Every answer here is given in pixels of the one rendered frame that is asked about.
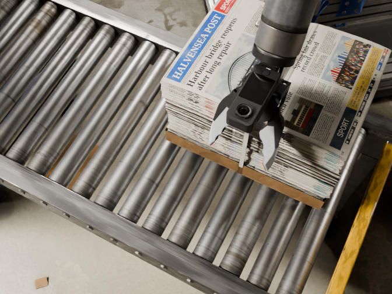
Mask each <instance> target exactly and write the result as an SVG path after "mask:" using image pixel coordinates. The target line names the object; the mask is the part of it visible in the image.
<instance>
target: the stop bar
mask: <svg viewBox="0 0 392 294"><path fill-rule="evenodd" d="M391 166H392V142H389V141H387V142H386V143H385V144H384V146H383V149H382V152H381V154H380V157H379V159H378V161H377V165H376V167H375V169H374V172H373V174H372V177H371V179H370V182H369V185H368V187H367V190H366V192H365V195H364V197H363V200H362V202H361V205H360V207H359V210H358V213H357V215H356V218H355V220H354V222H353V225H352V228H351V231H350V233H349V235H348V238H347V240H346V243H345V246H344V248H343V251H342V253H341V256H340V258H339V260H338V263H337V266H336V268H335V271H334V273H333V276H332V278H331V281H330V284H329V286H328V289H327V291H326V293H325V294H345V292H344V290H345V288H346V285H347V283H348V279H349V277H350V274H351V272H352V269H353V267H354V264H355V261H356V258H357V256H358V254H359V250H360V249H361V245H362V243H363V240H364V238H365V235H366V232H367V230H368V227H369V225H370V221H371V220H372V216H373V214H374V211H375V209H376V206H377V203H378V201H379V198H380V195H381V193H382V191H383V187H384V185H385V182H386V180H387V177H388V175H389V173H390V172H391Z"/></svg>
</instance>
